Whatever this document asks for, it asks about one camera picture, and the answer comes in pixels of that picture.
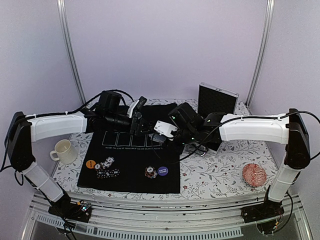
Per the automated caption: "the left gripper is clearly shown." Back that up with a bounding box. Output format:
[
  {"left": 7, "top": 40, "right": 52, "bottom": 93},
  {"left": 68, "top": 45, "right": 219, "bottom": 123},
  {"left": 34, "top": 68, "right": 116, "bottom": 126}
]
[{"left": 105, "top": 111, "right": 154, "bottom": 137}]

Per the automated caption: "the purple small blind button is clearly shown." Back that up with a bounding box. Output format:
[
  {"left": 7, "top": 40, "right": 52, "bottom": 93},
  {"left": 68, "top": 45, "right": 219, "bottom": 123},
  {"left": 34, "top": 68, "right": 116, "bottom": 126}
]
[{"left": 157, "top": 166, "right": 169, "bottom": 177}]

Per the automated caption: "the orange black poker chip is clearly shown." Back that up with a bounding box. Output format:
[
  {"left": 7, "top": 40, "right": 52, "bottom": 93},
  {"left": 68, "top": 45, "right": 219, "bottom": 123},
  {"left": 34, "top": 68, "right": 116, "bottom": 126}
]
[{"left": 144, "top": 166, "right": 158, "bottom": 179}]

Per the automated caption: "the black white chip stack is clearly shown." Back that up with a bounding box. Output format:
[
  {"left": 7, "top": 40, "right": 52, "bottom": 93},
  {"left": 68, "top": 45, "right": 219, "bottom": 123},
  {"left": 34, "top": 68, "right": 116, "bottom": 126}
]
[{"left": 93, "top": 156, "right": 120, "bottom": 179}]

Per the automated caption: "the orange big blind button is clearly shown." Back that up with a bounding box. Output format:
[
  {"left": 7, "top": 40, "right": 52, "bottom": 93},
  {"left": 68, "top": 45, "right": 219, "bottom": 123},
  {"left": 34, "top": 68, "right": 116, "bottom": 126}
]
[{"left": 85, "top": 160, "right": 96, "bottom": 169}]

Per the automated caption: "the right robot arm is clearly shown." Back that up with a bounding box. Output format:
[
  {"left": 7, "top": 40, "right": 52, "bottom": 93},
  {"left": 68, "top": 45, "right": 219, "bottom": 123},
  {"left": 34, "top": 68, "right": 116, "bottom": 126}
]
[{"left": 164, "top": 103, "right": 311, "bottom": 222}]

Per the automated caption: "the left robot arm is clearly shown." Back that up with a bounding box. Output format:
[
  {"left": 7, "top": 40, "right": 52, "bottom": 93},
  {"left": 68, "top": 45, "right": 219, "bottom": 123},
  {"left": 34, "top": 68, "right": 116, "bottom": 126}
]
[{"left": 4, "top": 90, "right": 150, "bottom": 218}]

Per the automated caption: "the black poker playing mat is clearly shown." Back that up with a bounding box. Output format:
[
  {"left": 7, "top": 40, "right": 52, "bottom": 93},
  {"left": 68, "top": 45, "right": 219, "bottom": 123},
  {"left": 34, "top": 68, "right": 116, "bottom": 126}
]
[{"left": 76, "top": 103, "right": 181, "bottom": 195}]

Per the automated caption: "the aluminium poker chip case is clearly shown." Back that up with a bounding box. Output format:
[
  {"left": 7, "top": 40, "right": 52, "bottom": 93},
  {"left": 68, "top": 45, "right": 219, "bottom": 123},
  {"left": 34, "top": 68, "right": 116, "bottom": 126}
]
[{"left": 184, "top": 82, "right": 240, "bottom": 157}]

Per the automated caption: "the cream ceramic mug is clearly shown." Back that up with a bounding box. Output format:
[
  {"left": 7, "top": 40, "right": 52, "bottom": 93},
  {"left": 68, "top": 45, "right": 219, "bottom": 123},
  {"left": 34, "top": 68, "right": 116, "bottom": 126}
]
[{"left": 49, "top": 139, "right": 78, "bottom": 165}]

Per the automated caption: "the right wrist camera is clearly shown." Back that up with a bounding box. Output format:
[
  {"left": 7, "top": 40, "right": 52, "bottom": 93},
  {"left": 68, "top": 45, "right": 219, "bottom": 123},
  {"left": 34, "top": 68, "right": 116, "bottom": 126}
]
[{"left": 153, "top": 120, "right": 178, "bottom": 141}]

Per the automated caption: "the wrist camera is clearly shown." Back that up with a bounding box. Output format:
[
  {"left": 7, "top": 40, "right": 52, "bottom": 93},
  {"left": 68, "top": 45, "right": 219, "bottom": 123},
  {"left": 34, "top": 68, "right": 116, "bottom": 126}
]
[
  {"left": 153, "top": 120, "right": 178, "bottom": 141},
  {"left": 127, "top": 96, "right": 147, "bottom": 118}
]

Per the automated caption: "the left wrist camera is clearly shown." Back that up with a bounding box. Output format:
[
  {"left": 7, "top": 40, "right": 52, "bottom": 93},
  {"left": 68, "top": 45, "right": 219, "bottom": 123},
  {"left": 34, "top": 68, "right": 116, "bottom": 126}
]
[{"left": 127, "top": 96, "right": 147, "bottom": 118}]

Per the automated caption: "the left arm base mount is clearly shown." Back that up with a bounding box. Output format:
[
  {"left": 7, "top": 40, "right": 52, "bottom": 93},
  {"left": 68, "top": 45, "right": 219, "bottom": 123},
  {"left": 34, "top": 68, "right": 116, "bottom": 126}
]
[{"left": 48, "top": 200, "right": 92, "bottom": 223}]

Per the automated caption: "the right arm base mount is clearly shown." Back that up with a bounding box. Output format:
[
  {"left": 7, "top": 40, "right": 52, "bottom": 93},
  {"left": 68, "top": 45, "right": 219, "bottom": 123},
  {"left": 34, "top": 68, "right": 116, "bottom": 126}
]
[{"left": 241, "top": 200, "right": 285, "bottom": 235}]

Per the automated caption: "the left aluminium frame post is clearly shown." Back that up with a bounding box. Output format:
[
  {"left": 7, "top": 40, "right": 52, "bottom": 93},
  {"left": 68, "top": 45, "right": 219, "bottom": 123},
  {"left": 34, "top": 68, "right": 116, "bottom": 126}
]
[{"left": 56, "top": 0, "right": 86, "bottom": 104}]

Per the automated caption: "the aluminium frame post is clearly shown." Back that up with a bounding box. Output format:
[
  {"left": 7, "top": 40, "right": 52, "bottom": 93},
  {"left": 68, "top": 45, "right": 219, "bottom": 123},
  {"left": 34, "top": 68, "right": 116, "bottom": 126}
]
[
  {"left": 245, "top": 0, "right": 275, "bottom": 108},
  {"left": 56, "top": 0, "right": 86, "bottom": 104}
]

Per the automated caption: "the right aluminium frame post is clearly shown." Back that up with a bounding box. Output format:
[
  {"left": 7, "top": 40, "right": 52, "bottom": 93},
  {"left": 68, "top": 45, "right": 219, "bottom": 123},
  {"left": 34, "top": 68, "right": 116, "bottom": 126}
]
[{"left": 245, "top": 0, "right": 275, "bottom": 108}]

